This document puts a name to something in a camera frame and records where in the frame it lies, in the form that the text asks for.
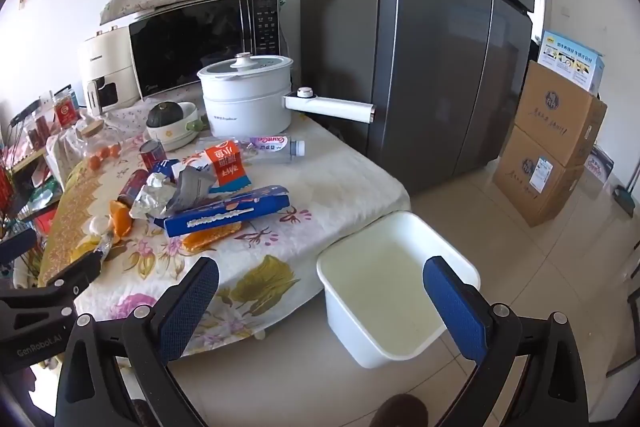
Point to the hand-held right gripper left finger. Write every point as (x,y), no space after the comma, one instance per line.
(192,302)

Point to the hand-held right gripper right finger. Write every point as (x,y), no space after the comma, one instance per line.
(452,302)

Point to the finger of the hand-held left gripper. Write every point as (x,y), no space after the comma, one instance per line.
(75,274)
(15,246)

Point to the white plastic bin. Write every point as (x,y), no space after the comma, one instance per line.
(385,287)

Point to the blue long box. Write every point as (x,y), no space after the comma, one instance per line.
(225,212)

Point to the red can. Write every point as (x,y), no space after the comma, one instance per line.
(152,154)
(131,187)

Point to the crumpled silver foil wrapper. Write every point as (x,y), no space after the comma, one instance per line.
(152,199)

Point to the crumpled grey wrapper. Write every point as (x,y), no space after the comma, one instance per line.
(192,187)

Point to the person's dark shoe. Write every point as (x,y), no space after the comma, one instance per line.
(400,412)

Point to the glass jar with wooden lid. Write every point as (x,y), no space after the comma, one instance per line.
(97,142)

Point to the orange white blue milk carton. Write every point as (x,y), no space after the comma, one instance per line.
(225,167)

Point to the brown cardboard box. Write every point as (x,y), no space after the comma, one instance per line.
(555,107)
(535,187)

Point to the red label jar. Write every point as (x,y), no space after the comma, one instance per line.
(65,111)

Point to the white ceramic bowl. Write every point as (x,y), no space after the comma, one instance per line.
(187,133)

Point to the floral tablecloth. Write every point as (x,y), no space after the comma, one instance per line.
(325,187)

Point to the clear plastic water bottle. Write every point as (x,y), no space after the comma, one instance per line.
(270,148)

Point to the green pumpkin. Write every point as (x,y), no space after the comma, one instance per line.
(164,114)

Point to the white electric cooking pot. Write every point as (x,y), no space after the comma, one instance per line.
(245,107)

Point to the cream air fryer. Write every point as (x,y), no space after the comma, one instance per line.
(107,57)

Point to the grey refrigerator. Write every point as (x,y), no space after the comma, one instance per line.
(425,57)

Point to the black microwave oven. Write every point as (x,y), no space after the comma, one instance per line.
(190,42)

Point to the blue white printed box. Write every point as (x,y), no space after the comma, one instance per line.
(570,62)

